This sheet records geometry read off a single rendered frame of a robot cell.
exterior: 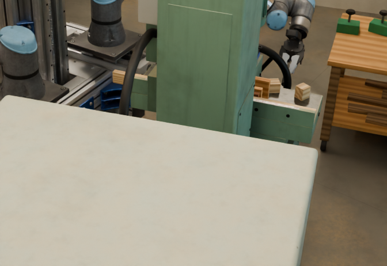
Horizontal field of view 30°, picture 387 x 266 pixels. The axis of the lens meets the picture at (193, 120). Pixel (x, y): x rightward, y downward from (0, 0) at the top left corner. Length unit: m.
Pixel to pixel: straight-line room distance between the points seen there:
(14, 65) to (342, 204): 1.70
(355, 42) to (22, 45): 1.82
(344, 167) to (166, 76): 1.93
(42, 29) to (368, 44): 1.71
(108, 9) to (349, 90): 1.63
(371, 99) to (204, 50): 2.16
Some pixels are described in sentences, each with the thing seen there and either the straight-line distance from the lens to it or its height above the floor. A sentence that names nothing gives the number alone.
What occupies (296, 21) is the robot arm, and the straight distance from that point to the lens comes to 2.78.
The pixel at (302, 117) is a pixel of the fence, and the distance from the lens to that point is 2.23.
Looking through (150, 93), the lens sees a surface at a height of 1.02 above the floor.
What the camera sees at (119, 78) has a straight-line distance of 2.40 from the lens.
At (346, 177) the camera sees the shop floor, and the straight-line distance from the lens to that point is 3.59.
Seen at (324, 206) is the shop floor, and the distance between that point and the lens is 3.39.
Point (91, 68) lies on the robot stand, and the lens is 2.86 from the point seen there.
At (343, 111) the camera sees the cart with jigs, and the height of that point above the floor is 0.18.
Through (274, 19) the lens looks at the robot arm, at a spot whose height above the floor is 1.00.
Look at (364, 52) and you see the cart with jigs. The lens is 3.58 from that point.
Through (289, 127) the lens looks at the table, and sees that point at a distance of 2.26.
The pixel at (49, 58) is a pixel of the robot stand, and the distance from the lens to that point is 2.68.
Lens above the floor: 2.12
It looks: 33 degrees down
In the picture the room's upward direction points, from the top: 3 degrees clockwise
